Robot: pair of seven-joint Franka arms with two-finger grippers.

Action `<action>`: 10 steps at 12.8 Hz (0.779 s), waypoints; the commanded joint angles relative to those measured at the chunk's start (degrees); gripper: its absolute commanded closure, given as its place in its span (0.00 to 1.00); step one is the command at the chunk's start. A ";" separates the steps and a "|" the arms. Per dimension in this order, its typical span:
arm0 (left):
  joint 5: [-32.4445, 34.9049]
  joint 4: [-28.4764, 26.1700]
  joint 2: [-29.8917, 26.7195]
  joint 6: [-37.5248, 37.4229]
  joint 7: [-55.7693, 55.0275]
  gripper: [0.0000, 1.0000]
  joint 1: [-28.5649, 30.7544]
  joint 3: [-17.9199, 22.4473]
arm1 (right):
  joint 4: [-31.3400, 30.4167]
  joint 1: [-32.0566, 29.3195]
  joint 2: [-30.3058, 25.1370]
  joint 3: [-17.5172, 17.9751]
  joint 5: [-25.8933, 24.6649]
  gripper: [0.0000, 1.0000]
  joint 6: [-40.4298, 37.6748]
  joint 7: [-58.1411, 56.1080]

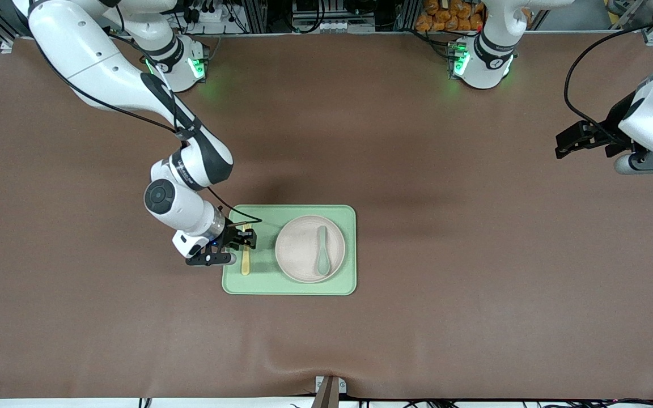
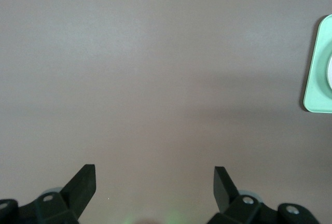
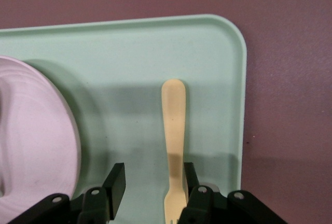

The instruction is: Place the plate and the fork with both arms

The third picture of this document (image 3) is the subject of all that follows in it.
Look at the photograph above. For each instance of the white round plate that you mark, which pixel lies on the white round plate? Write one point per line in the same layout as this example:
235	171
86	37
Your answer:
39	130

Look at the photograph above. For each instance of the light green rectangular tray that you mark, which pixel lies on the light green rectangular tray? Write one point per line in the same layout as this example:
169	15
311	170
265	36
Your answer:
135	58

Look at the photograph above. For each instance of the yellow plastic fork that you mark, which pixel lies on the yellow plastic fork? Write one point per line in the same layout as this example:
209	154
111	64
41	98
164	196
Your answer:
174	120

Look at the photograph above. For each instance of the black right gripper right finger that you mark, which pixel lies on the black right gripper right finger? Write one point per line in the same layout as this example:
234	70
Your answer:
215	206

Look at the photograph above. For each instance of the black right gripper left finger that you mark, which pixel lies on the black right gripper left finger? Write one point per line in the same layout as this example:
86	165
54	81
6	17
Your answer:
96	203

